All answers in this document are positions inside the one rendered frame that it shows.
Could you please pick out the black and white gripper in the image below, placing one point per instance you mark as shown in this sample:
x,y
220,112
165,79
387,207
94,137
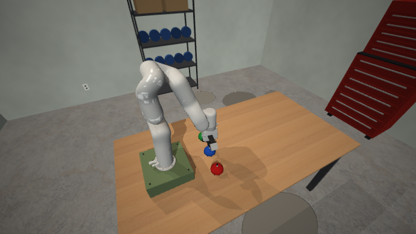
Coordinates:
x,y
206,133

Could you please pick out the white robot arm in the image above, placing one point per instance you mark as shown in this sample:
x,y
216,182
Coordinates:
x,y
154,76

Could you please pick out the red bell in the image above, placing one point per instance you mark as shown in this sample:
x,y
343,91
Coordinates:
x,y
216,169

